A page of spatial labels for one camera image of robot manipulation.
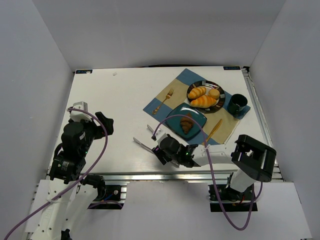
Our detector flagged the gold knife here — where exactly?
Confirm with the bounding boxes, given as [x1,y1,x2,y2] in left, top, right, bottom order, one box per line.
[202,119,223,145]

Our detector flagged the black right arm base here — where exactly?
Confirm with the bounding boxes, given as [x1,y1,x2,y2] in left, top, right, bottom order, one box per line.
[208,173,256,213]

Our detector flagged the blue tag right corner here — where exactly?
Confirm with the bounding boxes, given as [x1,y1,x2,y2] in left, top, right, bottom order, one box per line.
[223,66,241,71]

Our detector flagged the silver metal tongs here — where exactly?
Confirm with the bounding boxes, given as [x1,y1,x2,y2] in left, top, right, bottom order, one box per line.
[133,137,180,168]

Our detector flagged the striped orange croissant front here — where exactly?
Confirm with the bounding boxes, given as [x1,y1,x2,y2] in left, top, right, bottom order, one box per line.
[190,95,217,109]

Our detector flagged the aluminium right side rail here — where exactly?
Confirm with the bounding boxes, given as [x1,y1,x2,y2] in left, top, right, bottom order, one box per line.
[241,66,285,182]

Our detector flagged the blue tag left corner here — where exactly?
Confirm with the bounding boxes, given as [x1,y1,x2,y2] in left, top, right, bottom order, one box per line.
[75,69,93,74]

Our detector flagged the striped orange croissant back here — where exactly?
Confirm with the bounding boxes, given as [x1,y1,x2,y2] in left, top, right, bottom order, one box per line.
[187,86,207,100]

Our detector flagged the teal square plate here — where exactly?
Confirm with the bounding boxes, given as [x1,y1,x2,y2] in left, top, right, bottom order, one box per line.
[165,103,207,145]

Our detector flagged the round beige bun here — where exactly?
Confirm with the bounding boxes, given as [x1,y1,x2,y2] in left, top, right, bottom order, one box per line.
[207,88,220,100]

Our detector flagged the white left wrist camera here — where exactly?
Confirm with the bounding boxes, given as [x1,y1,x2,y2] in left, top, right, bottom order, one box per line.
[67,101,93,123]

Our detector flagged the blue tag corner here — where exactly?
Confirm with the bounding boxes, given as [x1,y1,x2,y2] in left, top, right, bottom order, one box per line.
[223,66,241,71]
[75,69,93,74]

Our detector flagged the brown chocolate croissant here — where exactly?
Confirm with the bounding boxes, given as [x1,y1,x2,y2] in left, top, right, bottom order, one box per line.
[180,113,194,135]

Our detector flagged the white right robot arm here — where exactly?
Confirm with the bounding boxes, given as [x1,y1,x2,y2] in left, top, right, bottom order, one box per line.
[151,132,277,193]

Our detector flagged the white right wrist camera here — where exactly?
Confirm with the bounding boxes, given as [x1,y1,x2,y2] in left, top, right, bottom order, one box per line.
[151,128,171,146]

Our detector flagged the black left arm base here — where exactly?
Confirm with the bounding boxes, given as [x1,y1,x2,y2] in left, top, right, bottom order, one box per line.
[88,184,127,210]

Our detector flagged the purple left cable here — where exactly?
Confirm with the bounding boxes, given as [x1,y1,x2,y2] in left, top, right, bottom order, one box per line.
[4,107,125,240]

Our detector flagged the dark green mug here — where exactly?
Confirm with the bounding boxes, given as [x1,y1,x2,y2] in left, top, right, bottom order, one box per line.
[227,93,248,116]

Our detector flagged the blue and beige placemat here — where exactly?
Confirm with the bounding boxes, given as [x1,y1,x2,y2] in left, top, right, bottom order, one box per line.
[143,68,251,146]

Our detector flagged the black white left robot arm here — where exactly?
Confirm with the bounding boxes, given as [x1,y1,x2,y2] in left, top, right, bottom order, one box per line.
[30,111,114,240]

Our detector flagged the striped orange croissant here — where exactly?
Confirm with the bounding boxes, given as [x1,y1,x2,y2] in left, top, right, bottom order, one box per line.
[187,86,207,100]
[190,95,217,109]

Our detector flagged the gold fork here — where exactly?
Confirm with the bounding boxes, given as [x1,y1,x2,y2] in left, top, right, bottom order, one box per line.
[152,88,174,115]

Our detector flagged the aluminium table edge rail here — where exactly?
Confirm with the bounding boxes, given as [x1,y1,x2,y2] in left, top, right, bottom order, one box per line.
[91,167,285,183]

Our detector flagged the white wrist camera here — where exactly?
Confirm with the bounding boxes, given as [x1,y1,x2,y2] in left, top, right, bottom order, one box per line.
[151,128,171,146]
[67,101,93,123]

